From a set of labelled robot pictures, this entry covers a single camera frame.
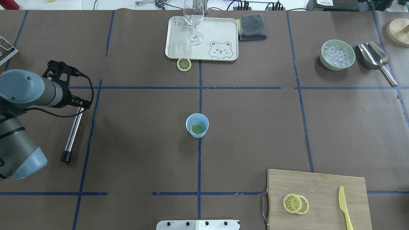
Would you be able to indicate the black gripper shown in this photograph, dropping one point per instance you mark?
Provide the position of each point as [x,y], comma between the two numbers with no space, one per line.
[67,96]

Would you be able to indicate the steel muddler black tip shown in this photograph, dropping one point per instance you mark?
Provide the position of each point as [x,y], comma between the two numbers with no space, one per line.
[66,156]

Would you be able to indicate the yellow lemon slice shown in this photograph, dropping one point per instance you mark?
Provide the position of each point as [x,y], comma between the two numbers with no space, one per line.
[196,128]

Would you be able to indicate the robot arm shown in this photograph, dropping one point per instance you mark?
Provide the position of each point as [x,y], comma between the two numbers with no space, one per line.
[23,91]

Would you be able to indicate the light blue cup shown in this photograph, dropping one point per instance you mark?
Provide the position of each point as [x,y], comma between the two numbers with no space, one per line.
[197,117]

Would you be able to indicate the red bottle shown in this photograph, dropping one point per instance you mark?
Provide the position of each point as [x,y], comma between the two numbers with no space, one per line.
[9,4]

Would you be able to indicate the clear wine glass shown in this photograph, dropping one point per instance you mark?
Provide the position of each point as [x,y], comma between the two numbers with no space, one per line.
[194,14]

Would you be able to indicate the grey folded cloth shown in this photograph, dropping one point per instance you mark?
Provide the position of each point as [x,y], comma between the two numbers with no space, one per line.
[252,28]

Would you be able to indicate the green bowl of ice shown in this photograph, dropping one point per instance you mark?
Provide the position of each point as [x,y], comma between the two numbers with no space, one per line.
[337,55]

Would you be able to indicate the bamboo cutting board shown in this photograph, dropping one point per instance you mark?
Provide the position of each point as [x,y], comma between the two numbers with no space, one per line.
[321,191]

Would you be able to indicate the yellow plastic knife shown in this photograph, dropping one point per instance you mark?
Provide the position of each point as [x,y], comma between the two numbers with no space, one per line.
[343,207]

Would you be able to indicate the steel ice scoop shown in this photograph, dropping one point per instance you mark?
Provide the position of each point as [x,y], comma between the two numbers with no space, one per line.
[376,59]

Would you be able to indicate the wooden mug tree stand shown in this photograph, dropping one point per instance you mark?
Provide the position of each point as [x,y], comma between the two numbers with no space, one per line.
[398,31]

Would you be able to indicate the white wire cup rack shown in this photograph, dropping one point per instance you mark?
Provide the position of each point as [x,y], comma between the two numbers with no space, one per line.
[7,51]

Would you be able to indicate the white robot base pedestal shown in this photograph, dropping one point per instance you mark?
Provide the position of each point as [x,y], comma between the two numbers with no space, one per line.
[218,224]

